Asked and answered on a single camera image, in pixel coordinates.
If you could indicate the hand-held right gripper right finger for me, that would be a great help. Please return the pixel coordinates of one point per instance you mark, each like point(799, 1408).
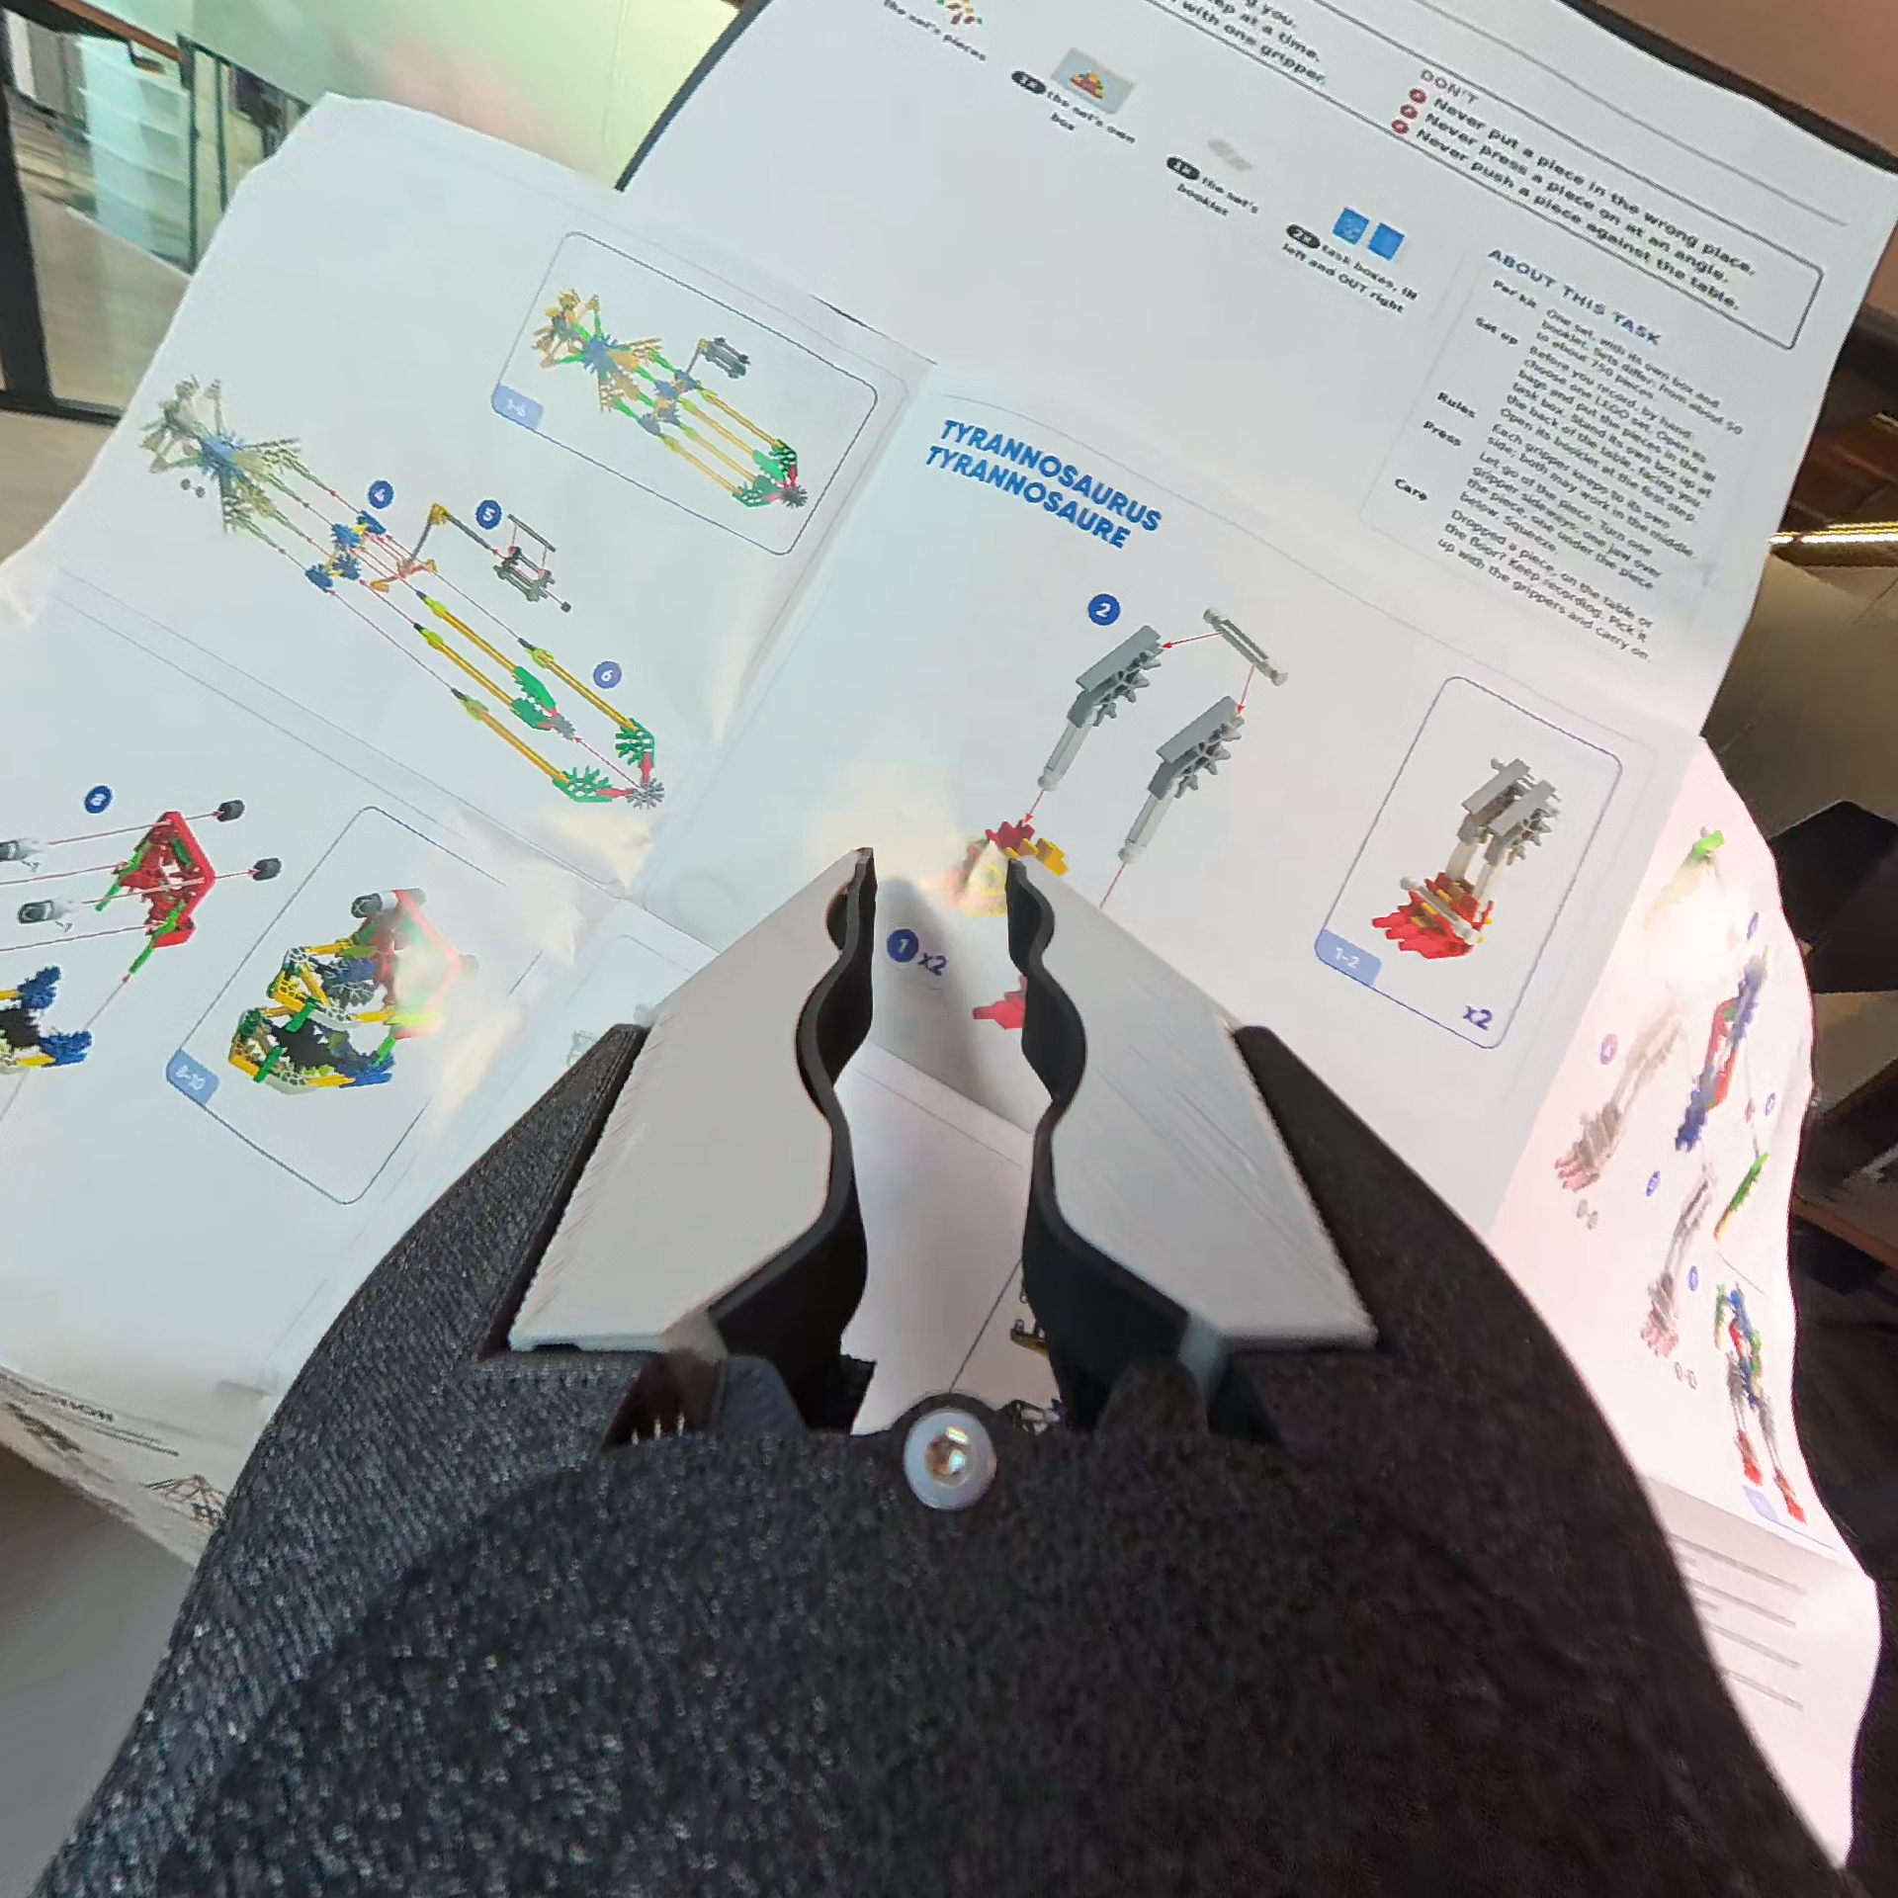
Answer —
point(1188, 1186)

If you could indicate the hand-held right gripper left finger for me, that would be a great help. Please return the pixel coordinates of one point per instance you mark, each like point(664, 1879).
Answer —
point(667, 1186)

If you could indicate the white printed task sheet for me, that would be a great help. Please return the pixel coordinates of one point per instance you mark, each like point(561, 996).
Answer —
point(1335, 222)

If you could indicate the folded building instruction booklet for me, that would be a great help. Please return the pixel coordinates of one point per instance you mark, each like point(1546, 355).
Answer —
point(371, 371)

